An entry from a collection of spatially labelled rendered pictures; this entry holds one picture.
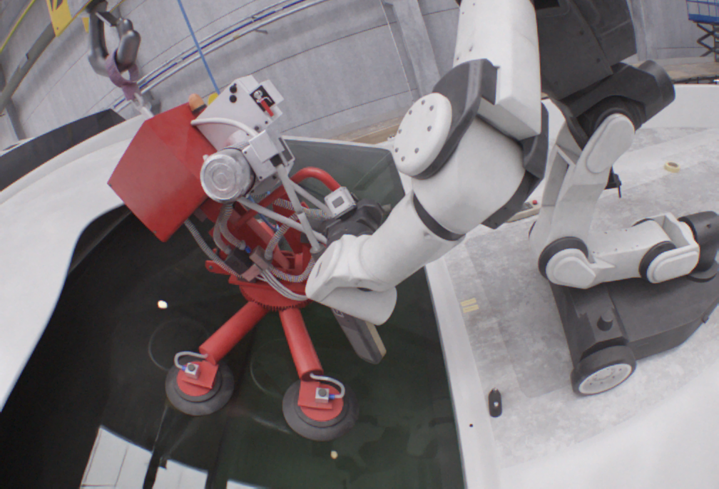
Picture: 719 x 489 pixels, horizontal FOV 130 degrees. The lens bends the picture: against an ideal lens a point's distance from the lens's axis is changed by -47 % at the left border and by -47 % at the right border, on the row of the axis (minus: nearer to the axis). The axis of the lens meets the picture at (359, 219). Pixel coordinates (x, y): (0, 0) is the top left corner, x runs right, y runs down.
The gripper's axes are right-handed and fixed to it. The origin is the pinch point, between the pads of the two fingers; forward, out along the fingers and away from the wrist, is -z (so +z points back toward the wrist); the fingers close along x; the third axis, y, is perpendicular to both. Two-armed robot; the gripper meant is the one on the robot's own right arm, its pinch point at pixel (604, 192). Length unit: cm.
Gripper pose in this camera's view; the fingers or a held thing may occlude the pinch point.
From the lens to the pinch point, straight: 119.6
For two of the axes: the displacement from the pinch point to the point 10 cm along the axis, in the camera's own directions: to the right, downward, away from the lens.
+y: -4.3, 6.9, -5.8
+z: -5.5, -7.1, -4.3
